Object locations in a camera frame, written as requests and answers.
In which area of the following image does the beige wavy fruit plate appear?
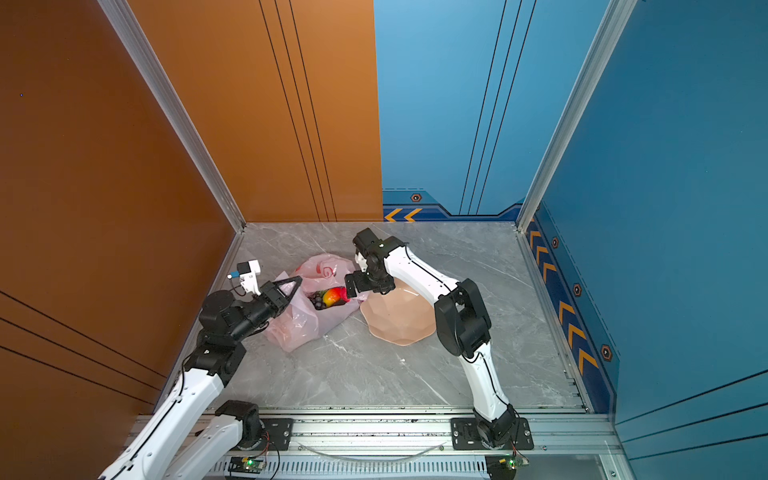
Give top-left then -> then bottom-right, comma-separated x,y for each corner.
360,279 -> 436,346

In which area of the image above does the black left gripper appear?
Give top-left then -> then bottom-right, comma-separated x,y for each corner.
230,276 -> 300,348

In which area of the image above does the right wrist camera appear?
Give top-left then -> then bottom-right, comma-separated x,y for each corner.
355,253 -> 366,271

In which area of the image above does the right green circuit board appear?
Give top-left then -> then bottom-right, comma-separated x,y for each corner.
498,455 -> 529,471

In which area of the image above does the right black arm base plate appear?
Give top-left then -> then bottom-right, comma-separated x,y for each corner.
450,417 -> 535,451

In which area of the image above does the aluminium front rail frame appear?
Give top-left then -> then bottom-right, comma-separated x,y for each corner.
205,406 -> 634,479

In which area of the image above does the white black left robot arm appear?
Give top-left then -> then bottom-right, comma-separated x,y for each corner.
100,276 -> 302,479

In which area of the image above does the left green circuit board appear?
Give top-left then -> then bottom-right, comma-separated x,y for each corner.
227,456 -> 267,476

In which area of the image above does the aluminium corner post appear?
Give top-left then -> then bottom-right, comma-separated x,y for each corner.
98,0 -> 246,233
516,0 -> 637,233

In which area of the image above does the left aluminium corner post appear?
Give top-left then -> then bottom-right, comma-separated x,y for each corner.
98,0 -> 246,233

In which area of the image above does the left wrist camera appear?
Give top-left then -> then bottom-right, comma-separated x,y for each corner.
227,259 -> 261,296

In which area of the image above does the pink printed plastic bag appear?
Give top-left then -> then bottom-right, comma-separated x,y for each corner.
265,253 -> 367,353

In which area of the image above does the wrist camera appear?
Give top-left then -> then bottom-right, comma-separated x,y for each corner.
227,259 -> 261,296
355,253 -> 366,271

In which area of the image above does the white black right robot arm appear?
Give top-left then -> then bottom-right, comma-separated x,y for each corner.
345,228 -> 523,449

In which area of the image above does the dark purple grape bunch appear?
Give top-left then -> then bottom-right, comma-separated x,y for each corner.
309,291 -> 336,311

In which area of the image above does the orange yellow peach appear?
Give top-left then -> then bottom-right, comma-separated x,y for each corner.
321,287 -> 349,308

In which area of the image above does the right aluminium corner post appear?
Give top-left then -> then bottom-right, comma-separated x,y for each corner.
516,0 -> 637,233

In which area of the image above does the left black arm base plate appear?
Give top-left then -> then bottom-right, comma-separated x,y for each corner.
252,417 -> 294,452

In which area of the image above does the green circuit board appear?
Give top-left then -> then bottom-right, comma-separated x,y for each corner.
227,456 -> 267,476
498,455 -> 529,471

